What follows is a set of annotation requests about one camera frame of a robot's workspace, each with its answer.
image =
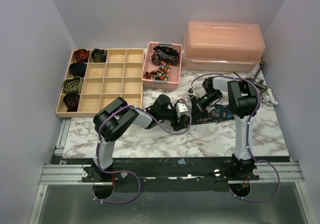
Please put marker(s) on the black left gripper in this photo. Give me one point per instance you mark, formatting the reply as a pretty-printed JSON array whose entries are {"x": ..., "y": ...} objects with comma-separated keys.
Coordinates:
[{"x": 181, "y": 124}]

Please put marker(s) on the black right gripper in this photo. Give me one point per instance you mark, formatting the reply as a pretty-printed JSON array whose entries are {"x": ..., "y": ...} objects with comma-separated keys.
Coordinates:
[{"x": 196, "y": 106}]

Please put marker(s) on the navy floral tie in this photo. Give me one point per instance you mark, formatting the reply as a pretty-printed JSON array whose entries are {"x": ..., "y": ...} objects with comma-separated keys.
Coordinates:
[{"x": 212, "y": 115}]

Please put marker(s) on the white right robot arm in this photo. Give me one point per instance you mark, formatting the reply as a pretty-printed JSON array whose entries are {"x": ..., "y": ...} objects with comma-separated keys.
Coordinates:
[{"x": 243, "y": 101}]

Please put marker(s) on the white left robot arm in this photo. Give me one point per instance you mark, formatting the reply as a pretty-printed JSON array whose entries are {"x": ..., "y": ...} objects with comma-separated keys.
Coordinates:
[{"x": 113, "y": 121}]

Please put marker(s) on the pink plastic basket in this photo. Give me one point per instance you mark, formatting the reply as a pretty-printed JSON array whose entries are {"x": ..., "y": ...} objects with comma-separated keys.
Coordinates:
[{"x": 175, "y": 73}]

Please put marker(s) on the colourful patterned tie in basket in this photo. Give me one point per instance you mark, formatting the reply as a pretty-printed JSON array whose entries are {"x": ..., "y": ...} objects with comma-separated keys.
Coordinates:
[{"x": 161, "y": 74}]

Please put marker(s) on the pink translucent storage box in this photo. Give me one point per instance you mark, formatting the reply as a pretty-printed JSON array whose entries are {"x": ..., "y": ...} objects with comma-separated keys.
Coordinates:
[{"x": 222, "y": 46}]

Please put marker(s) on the dark floral tie in basket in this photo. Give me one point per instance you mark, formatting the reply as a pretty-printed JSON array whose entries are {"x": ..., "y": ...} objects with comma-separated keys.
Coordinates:
[{"x": 165, "y": 54}]

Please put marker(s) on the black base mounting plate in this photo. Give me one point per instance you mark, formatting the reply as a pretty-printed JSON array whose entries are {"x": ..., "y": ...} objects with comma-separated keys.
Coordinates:
[{"x": 169, "y": 174}]

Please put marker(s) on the wooden compartment tray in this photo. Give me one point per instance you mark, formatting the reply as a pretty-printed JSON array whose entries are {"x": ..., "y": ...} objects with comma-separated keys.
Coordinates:
[{"x": 118, "y": 76}]

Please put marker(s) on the green dark rolled tie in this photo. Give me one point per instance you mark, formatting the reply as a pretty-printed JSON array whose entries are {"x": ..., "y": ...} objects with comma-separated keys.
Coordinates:
[{"x": 99, "y": 55}]

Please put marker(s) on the dark red rolled tie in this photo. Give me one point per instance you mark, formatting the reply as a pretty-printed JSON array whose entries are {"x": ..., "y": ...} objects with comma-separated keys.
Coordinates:
[{"x": 71, "y": 101}]

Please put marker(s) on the olive green rolled tie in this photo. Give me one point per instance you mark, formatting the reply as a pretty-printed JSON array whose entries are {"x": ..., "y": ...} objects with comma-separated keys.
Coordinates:
[{"x": 73, "y": 85}]

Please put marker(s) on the navy rolled tie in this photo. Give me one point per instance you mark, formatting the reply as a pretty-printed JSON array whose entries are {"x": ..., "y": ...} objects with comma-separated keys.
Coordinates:
[{"x": 78, "y": 69}]

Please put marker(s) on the red black rolled tie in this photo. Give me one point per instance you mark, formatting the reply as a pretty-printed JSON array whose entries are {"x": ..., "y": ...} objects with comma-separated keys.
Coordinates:
[{"x": 81, "y": 55}]

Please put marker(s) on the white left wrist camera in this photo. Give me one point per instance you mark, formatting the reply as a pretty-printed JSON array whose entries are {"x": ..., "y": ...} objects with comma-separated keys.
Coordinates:
[{"x": 181, "y": 108}]

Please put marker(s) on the aluminium rail frame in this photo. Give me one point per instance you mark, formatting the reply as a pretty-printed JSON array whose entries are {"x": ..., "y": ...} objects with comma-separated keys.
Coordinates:
[{"x": 72, "y": 174}]

